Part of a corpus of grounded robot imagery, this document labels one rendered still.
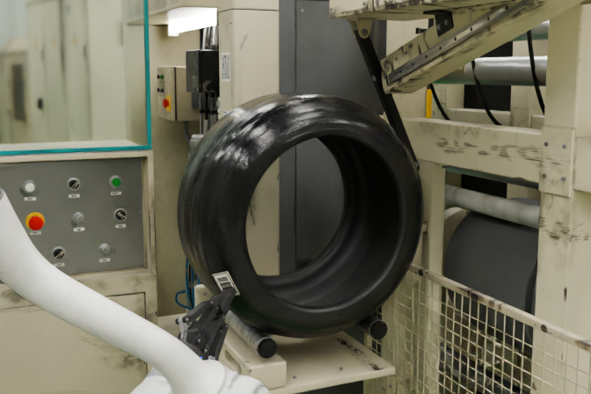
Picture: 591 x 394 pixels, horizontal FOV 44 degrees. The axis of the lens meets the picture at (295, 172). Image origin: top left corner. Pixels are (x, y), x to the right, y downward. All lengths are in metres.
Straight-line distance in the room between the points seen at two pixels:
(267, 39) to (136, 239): 0.75
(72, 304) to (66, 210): 1.08
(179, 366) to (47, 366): 1.16
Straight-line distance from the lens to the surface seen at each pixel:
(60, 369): 2.27
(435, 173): 2.11
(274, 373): 1.64
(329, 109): 1.57
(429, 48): 1.78
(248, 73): 1.88
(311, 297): 1.88
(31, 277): 1.13
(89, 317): 1.13
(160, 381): 1.32
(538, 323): 1.56
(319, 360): 1.81
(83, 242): 2.22
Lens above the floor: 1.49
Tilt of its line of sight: 8 degrees down
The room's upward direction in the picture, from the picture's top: straight up
